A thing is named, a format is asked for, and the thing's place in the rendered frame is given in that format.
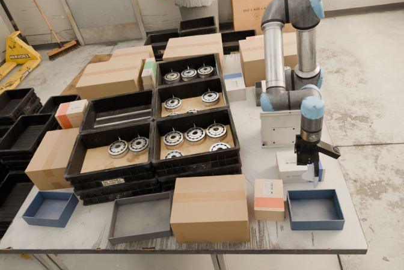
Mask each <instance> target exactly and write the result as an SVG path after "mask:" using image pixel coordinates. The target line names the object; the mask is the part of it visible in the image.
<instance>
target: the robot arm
mask: <svg viewBox="0 0 404 270"><path fill-rule="evenodd" d="M324 17H325V16H324V11H323V4H322V0H271V2H270V3H269V4H268V6H267V7H266V9H265V10H264V13H263V16H262V20H261V31H262V32H263V33H264V50H265V80H266V92H265V93H262V94H261V96H260V102H261V108H262V111H264V112H275V111H295V110H301V128H300V134H297V135H296V139H295V149H296V151H294V154H295V153H296V165H302V166H307V164H312V163H313V165H309V166H308V170H307V172H306V173H304V174H303V175H302V178H303V179H304V180H309V181H312V182H313V184H314V188H316V186H317V184H318V181H319V152H320V153H323V154H324V155H327V156H329V157H332V158H334V159H338V158H339V157H340V156H341V154H340V151H339V149H338V148H337V147H335V146H332V145H330V144H328V143H326V142H323V141H321V140H320V139H321V137H322V127H323V116H324V113H325V102H324V101H323V100H322V97H321V94H320V91H319V90H320V89H321V87H322V82H323V69H322V67H320V66H319V65H318V63H317V62H316V27H317V26H318V25H319V24H320V20H321V19H323V18H324ZM287 23H292V27H293V28H294V29H296V48H297V59H298V64H297V65H296V67H295V69H294V70H291V68H290V67H285V66H284V51H283V30H284V29H285V24H287Z"/></svg>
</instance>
